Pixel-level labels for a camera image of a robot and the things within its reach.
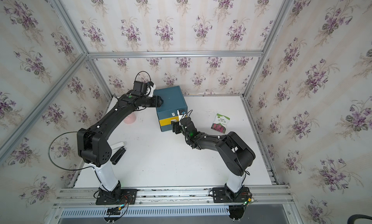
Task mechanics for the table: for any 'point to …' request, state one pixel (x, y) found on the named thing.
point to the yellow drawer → (167, 121)
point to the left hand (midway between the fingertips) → (160, 102)
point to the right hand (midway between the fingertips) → (177, 120)
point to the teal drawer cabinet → (173, 101)
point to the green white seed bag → (220, 122)
